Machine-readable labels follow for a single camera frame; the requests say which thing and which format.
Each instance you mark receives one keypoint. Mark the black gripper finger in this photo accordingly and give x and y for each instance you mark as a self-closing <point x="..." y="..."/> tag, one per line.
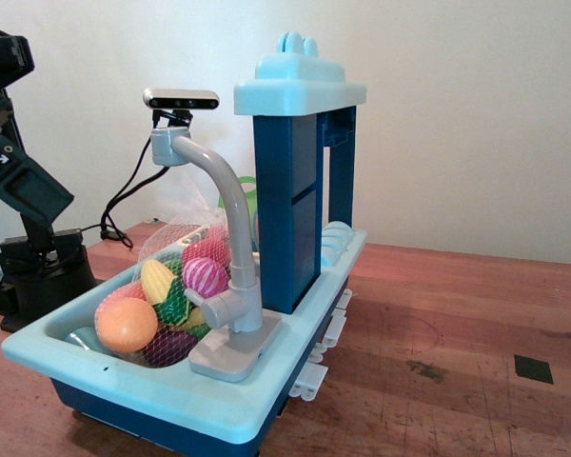
<point x="29" y="189"/>

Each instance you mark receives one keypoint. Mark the grey depth camera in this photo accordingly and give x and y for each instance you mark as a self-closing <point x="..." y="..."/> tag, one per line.
<point x="176" y="105"/>

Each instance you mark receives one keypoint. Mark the mesh bag of toy fruit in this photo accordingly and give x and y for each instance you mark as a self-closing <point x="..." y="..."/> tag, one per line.
<point x="149" y="320"/>

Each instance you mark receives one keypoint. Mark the grey toy faucet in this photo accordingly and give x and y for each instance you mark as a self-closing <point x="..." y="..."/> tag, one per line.
<point x="241" y="329"/>

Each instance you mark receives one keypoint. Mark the light blue toy sink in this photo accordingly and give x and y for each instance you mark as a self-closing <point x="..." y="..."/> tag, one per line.
<point x="175" y="407"/>

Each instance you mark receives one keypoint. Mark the black tape square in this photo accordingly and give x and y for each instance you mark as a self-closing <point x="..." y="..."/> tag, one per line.
<point x="533" y="369"/>

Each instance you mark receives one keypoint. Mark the green plastic toy piece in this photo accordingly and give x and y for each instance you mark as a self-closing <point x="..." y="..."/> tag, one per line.
<point x="248" y="185"/>

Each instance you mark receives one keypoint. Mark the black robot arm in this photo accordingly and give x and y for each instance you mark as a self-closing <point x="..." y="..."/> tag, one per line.
<point x="43" y="269"/>

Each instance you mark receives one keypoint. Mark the blue toy dish rack tower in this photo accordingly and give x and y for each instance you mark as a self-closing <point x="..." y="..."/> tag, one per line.
<point x="304" y="115"/>

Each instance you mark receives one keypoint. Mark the light blue toy plates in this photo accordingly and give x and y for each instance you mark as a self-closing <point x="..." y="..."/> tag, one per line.
<point x="336" y="236"/>

